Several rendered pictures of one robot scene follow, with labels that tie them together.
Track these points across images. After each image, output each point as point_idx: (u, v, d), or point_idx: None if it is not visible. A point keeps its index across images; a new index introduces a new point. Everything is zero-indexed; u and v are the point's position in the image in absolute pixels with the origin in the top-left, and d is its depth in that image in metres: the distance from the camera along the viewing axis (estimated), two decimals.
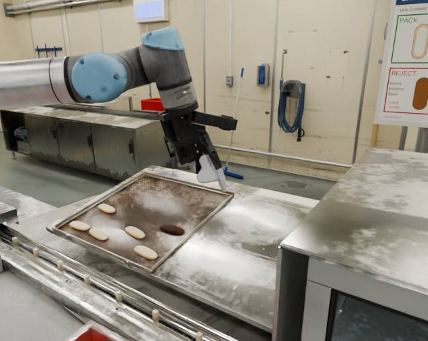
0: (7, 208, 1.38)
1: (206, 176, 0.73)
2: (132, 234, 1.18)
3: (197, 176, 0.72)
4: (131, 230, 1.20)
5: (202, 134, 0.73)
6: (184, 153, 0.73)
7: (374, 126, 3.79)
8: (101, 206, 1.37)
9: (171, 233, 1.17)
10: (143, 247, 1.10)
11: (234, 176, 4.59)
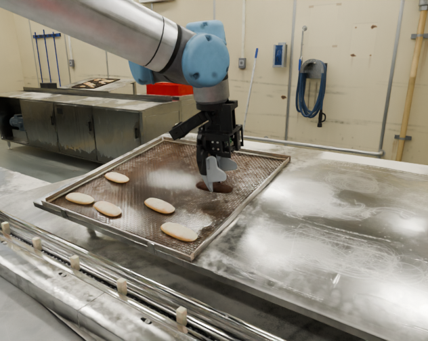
0: None
1: (229, 165, 0.81)
2: (156, 208, 0.82)
3: (236, 162, 0.79)
4: (154, 202, 0.83)
5: None
6: None
7: (405, 108, 3.42)
8: (110, 175, 1.00)
9: (213, 191, 0.80)
10: (175, 224, 0.74)
11: None
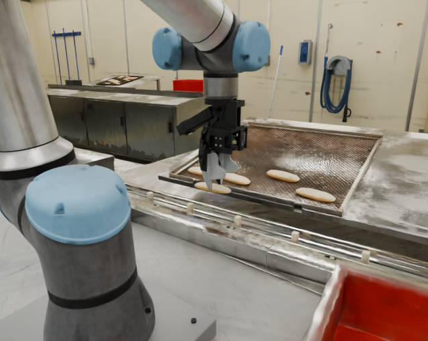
0: (102, 155, 1.12)
1: (231, 167, 0.81)
2: (282, 177, 0.92)
3: (238, 164, 0.80)
4: (277, 173, 0.94)
5: None
6: None
7: None
8: (204, 185, 0.82)
9: None
10: (309, 189, 0.85)
11: None
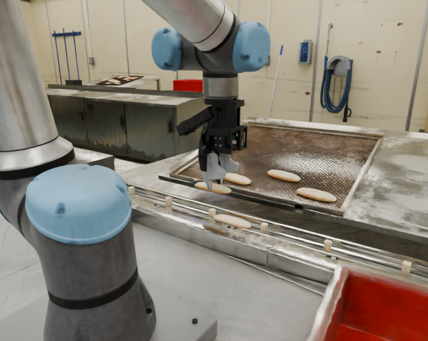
0: (102, 155, 1.12)
1: (231, 167, 0.81)
2: (283, 177, 0.92)
3: (238, 164, 0.80)
4: (278, 172, 0.94)
5: None
6: None
7: None
8: (224, 218, 0.80)
9: None
10: (310, 189, 0.85)
11: None
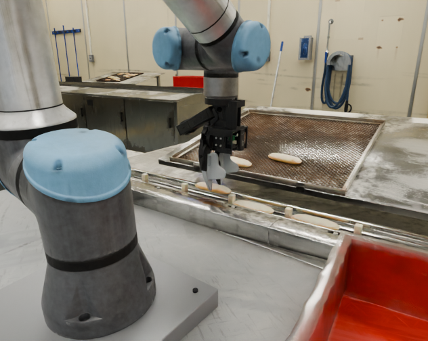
0: None
1: (231, 167, 0.81)
2: (284, 160, 0.91)
3: (238, 164, 0.80)
4: (280, 155, 0.93)
5: None
6: None
7: None
8: (305, 218, 0.69)
9: None
10: None
11: None
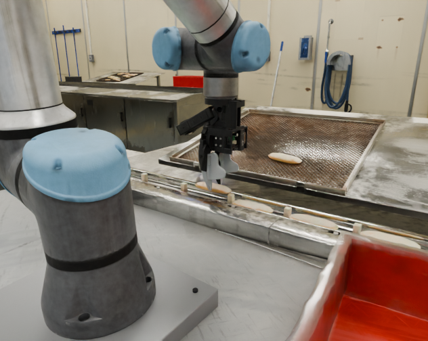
0: None
1: (231, 167, 0.81)
2: (284, 159, 0.91)
3: (238, 164, 0.80)
4: (280, 155, 0.93)
5: None
6: None
7: None
8: (378, 236, 0.62)
9: None
10: (246, 200, 0.78)
11: None
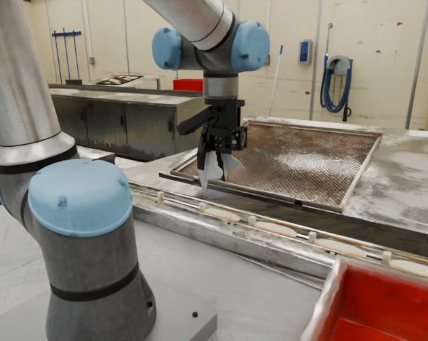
0: (103, 153, 1.13)
1: (234, 164, 0.82)
2: (221, 216, 0.81)
3: (240, 162, 0.80)
4: (216, 212, 0.82)
5: None
6: None
7: None
8: None
9: None
10: (332, 241, 0.69)
11: None
